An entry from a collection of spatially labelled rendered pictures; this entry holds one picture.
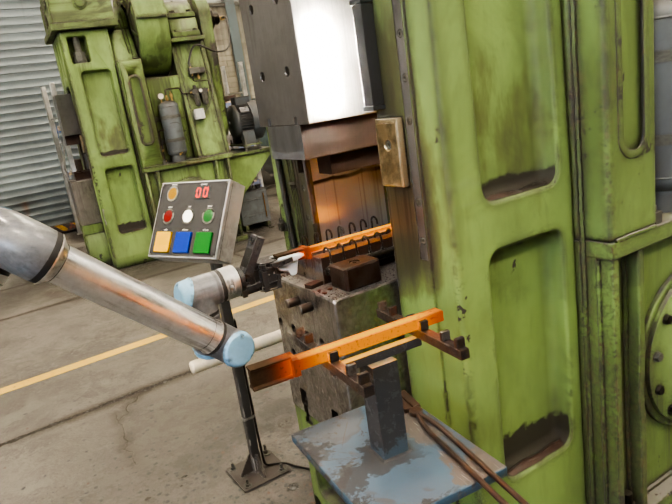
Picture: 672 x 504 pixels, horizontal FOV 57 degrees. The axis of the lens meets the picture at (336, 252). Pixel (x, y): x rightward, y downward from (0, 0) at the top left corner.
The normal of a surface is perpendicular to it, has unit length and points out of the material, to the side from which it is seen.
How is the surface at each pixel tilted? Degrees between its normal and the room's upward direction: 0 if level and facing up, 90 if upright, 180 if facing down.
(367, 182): 90
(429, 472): 0
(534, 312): 90
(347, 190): 90
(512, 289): 90
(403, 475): 0
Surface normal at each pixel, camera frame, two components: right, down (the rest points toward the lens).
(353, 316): 0.53, 0.15
